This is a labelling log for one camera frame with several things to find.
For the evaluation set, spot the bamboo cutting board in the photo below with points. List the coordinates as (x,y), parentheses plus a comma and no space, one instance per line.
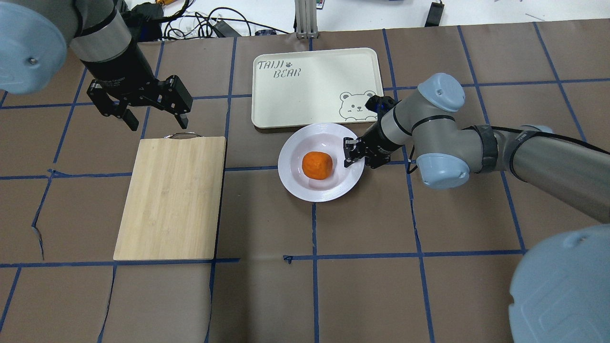
(173,203)

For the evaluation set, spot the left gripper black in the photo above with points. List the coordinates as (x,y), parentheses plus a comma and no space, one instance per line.
(119,71)

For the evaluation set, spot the black adapter on desk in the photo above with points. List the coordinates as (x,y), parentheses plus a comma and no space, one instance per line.
(434,14)

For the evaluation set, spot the white ribbed plate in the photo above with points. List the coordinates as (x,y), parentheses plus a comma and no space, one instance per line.
(321,137)

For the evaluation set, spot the orange fruit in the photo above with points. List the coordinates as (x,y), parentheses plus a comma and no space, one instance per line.
(317,165)

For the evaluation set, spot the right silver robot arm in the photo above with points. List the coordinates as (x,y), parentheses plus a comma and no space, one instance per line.
(560,288)

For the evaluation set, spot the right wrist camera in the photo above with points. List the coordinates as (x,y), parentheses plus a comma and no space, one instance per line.
(380,104)

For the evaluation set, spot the black power brick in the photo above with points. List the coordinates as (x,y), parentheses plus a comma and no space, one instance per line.
(141,23)

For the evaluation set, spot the aluminium frame post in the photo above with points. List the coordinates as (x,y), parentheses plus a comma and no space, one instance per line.
(306,19)

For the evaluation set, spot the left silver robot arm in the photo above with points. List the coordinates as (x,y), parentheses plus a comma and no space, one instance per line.
(37,34)

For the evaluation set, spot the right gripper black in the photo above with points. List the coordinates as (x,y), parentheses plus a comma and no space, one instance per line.
(378,141)

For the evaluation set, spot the cream bear tray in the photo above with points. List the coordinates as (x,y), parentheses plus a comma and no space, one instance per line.
(297,89)

